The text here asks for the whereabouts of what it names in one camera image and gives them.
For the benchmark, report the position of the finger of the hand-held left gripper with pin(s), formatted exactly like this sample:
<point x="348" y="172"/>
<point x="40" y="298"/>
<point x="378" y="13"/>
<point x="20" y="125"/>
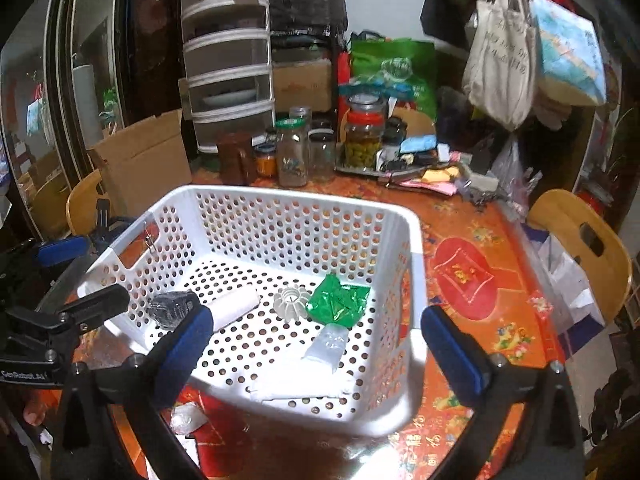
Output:
<point x="60" y="251"/>
<point x="95" y="302"/>

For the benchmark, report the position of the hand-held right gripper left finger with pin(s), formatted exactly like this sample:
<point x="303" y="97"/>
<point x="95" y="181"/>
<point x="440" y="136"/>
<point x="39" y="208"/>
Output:
<point x="182" y="355"/>

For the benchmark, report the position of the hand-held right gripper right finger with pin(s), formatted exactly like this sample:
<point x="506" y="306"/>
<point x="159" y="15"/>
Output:
<point x="457" y="360"/>

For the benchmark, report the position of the white cloth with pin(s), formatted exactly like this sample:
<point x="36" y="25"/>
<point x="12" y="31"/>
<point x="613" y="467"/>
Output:
<point x="235" y="305"/>

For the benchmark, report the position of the white ribbed foam net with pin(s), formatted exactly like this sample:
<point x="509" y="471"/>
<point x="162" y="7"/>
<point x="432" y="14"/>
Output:
<point x="290" y="302"/>

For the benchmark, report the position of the white plastic bag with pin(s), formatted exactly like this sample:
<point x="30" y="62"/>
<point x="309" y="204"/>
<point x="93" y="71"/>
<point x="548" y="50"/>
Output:
<point x="300" y="385"/>

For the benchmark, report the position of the green plastic bag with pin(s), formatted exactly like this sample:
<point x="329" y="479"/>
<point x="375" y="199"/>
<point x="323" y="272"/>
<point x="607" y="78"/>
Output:
<point x="337" y="302"/>

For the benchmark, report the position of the white perforated plastic basket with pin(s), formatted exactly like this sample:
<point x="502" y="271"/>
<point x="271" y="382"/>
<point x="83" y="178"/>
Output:
<point x="300" y="240"/>

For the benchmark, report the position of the person's left hand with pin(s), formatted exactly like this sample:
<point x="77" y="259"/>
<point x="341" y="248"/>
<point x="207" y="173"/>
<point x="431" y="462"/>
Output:
<point x="36" y="412"/>

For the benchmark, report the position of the wooden chair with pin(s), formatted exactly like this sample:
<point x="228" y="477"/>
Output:
<point x="82" y="205"/>
<point x="585" y="245"/>

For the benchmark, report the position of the black clamp stand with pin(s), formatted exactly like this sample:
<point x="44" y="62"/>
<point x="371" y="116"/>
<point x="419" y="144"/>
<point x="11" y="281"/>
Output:
<point x="102" y="220"/>

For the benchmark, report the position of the crumpled white plastic wrap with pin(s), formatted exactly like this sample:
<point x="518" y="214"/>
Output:
<point x="187" y="417"/>

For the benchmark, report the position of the open cardboard box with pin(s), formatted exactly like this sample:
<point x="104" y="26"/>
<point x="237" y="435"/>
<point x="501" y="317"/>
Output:
<point x="145" y="160"/>

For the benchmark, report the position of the white and blue paper bag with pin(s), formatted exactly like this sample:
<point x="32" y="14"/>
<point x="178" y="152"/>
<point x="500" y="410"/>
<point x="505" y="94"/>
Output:
<point x="565" y="280"/>

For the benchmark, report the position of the brown glass jar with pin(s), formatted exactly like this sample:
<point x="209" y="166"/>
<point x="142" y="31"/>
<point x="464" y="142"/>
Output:
<point x="235" y="157"/>

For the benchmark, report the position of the clear crinkled plastic bag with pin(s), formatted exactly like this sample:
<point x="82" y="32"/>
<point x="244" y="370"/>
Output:
<point x="510" y="165"/>

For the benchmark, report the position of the small orange jar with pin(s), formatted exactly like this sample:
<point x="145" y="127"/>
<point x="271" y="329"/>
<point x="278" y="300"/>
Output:
<point x="265" y="160"/>

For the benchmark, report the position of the metal tray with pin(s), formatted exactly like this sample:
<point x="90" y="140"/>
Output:
<point x="360" y="171"/>

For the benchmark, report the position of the blue face mask pack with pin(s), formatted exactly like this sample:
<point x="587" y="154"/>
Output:
<point x="417" y="144"/>

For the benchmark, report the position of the glass jar with green lid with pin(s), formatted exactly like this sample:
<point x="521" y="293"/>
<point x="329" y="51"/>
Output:
<point x="292" y="152"/>

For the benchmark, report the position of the small jar with black lid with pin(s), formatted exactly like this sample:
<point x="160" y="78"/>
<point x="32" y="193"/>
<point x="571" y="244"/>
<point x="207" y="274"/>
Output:
<point x="392" y="132"/>

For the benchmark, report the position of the glass jar with red lid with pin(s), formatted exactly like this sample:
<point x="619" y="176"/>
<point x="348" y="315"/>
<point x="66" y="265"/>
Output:
<point x="362" y="140"/>

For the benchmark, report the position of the empty clear glass jar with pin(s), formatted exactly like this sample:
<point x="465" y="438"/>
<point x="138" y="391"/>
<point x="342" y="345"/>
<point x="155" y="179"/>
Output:
<point x="322" y="155"/>

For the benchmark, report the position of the white plastic drawer tower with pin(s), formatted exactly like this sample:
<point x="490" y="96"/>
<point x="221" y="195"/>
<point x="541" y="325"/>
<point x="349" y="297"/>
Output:
<point x="227" y="55"/>

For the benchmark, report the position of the closed cardboard box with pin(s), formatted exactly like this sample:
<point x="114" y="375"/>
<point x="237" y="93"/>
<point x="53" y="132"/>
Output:
<point x="302" y="82"/>

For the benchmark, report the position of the green shopping bag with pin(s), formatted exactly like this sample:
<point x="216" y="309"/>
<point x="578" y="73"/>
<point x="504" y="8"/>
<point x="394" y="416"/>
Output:
<point x="395" y="70"/>

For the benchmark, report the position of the beige canvas tote bag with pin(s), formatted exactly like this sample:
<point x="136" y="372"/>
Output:
<point x="500" y="65"/>

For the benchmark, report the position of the blue printed tote bag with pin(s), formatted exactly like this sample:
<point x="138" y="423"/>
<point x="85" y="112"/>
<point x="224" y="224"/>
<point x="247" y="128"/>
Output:
<point x="565" y="55"/>

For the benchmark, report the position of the black hanging bag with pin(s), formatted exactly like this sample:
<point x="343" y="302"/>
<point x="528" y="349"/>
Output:
<point x="445" y="0"/>

